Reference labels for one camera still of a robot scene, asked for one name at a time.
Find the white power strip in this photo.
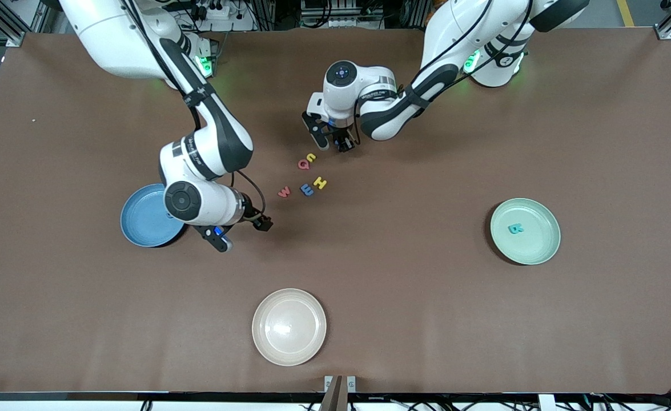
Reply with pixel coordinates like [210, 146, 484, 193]
[190, 0, 256, 32]

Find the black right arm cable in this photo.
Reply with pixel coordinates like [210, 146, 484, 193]
[121, 0, 267, 219]

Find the brown mount post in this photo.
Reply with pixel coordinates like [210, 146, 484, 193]
[319, 375, 350, 411]

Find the blue plate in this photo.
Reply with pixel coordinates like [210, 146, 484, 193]
[120, 183, 186, 248]

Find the beige plate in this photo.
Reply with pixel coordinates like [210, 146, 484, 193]
[252, 288, 327, 366]

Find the pale green plate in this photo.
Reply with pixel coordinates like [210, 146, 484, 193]
[490, 198, 561, 265]

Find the brown table cover sheet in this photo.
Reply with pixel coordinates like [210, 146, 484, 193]
[0, 27, 671, 394]

